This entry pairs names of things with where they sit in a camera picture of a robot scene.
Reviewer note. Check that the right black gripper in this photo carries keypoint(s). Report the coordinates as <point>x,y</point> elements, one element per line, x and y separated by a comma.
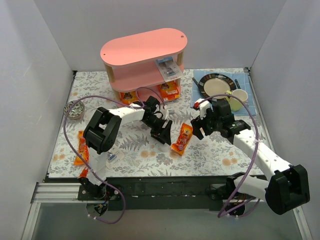
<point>204,125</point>

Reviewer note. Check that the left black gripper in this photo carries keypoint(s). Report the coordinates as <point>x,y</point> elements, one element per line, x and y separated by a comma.
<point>160,128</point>

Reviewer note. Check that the orange Bic razor bag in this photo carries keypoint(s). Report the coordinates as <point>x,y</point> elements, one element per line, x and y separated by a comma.
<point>82,150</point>
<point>186,133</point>
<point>84,173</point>

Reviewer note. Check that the large orange Gillette Fusion5 box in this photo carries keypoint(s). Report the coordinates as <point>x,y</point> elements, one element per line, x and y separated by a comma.
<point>169,91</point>

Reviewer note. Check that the blue card razor pack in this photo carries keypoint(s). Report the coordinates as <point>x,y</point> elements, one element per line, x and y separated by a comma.
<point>113,156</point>

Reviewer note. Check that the small orange Gillette Fusion box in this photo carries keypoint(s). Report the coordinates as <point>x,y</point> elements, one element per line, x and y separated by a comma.
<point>128,97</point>

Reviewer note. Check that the clear blister razor pack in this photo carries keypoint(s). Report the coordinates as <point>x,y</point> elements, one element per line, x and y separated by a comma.
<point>169,69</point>

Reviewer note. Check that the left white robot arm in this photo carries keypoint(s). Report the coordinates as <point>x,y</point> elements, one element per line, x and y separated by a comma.
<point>101,132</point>

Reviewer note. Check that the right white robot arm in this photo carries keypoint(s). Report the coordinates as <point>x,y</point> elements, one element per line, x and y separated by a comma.
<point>286,186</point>

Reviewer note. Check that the pink three-tier shelf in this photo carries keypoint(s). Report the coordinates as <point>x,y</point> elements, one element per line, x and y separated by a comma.
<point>130,61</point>

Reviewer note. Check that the floral tablecloth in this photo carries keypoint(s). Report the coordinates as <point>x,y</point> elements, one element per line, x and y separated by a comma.
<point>143,156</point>

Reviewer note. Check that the pale yellow mug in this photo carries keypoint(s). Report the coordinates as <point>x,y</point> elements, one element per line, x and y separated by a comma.
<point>239,96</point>

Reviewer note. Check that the dark rimmed cream plate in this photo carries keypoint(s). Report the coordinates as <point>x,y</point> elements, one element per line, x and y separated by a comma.
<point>215,84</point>

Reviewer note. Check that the blue checked placemat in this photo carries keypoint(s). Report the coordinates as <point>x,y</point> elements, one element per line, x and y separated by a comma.
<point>242,78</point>

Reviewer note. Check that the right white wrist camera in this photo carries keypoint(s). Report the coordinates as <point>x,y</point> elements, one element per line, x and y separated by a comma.
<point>202,105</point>

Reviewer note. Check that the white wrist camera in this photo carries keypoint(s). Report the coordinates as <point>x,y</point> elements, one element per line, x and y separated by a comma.
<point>167,112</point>
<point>202,105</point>

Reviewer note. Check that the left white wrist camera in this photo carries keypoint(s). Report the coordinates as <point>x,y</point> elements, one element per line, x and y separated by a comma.
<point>167,112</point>

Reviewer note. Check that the black handled knife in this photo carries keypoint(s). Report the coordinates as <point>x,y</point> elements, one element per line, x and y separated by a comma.
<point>237,84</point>

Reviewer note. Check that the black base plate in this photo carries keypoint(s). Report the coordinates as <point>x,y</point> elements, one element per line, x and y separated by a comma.
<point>157,193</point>

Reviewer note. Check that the aluminium frame rail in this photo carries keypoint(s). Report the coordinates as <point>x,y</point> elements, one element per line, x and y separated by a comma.
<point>57,214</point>

